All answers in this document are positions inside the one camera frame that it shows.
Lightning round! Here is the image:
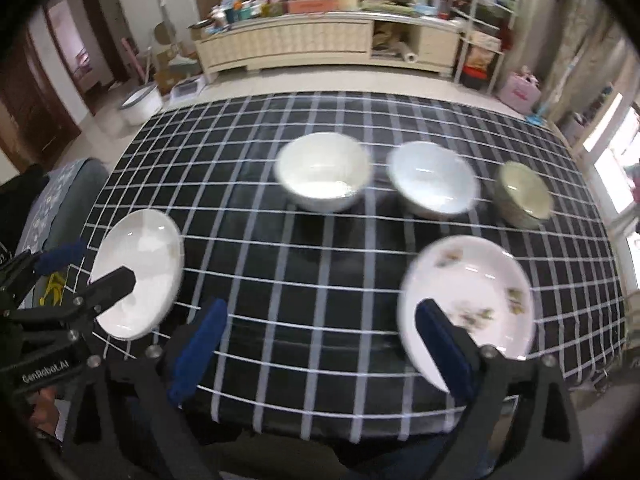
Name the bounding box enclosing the white bucket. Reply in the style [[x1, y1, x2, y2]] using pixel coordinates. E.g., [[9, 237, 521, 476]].
[[120, 85, 164, 126]]

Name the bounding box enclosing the beige patterned curtain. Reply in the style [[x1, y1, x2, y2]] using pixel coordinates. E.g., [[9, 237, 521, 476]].
[[549, 10, 627, 128]]

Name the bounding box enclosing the dark wooden door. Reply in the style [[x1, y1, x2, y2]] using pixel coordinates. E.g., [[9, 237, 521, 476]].
[[0, 35, 82, 157]]

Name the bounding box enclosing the pink box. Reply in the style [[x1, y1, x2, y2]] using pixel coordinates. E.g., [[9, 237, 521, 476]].
[[286, 0, 337, 14]]

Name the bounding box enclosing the plain white plate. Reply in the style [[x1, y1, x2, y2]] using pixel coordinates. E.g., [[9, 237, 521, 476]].
[[89, 209, 185, 340]]

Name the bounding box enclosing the green bowl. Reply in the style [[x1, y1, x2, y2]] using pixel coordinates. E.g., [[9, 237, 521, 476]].
[[494, 161, 555, 229]]

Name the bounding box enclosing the white stick vacuum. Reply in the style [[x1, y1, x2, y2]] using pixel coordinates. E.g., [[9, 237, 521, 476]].
[[149, 0, 172, 82]]

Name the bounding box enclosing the bluish white bowl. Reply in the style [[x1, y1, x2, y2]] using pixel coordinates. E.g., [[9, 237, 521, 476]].
[[386, 141, 481, 220]]

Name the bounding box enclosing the white dustpan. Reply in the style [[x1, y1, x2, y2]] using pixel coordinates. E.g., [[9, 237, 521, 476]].
[[170, 77, 206, 101]]

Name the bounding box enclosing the person's left hand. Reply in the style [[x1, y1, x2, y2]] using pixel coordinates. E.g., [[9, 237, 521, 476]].
[[29, 389, 65, 437]]

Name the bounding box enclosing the cream tv cabinet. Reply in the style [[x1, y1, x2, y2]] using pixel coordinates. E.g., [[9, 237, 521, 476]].
[[192, 10, 464, 79]]

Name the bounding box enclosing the large white bowl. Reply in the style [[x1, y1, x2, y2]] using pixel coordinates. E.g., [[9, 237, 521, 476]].
[[274, 132, 372, 212]]

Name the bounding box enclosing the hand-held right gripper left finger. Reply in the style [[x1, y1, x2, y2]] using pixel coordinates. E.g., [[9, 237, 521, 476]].
[[56, 298, 230, 480]]

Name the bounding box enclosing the pink bag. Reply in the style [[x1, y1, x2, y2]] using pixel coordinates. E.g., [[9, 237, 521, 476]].
[[500, 71, 541, 115]]

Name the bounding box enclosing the black white checkered tablecloth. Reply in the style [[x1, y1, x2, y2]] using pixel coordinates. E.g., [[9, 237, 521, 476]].
[[80, 91, 629, 444]]

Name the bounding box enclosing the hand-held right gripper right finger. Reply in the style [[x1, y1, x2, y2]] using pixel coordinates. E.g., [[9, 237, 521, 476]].
[[414, 298, 587, 480]]

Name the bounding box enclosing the white metal shelf rack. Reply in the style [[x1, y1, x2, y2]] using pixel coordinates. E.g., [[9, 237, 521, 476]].
[[452, 0, 519, 92]]

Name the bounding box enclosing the floral white plate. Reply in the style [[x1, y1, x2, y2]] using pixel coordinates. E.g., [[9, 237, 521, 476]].
[[398, 235, 536, 395]]

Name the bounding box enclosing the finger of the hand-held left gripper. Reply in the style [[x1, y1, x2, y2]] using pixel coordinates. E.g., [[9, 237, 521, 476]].
[[0, 240, 90, 307], [4, 266, 139, 335]]

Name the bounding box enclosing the black clothing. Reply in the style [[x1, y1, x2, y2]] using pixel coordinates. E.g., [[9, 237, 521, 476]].
[[0, 165, 49, 263]]

